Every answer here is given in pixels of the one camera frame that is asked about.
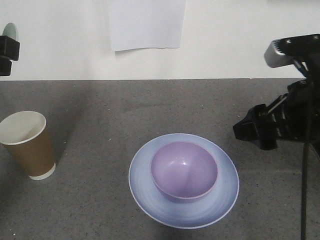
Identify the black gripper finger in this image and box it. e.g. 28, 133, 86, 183
258, 137, 278, 151
0, 57, 12, 76
233, 104, 269, 144
0, 35, 20, 61

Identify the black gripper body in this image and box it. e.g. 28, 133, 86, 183
268, 54, 320, 143

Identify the mint green plastic spoon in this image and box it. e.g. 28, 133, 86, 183
2, 22, 19, 42

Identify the brown paper cup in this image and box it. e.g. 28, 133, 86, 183
0, 111, 56, 181

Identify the purple plastic bowl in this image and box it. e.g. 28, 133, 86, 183
150, 141, 219, 202

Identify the blue round plate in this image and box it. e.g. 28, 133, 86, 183
128, 133, 240, 229

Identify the white paper sheet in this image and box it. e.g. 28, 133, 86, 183
108, 0, 186, 52

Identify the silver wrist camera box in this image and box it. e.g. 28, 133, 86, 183
264, 33, 320, 68

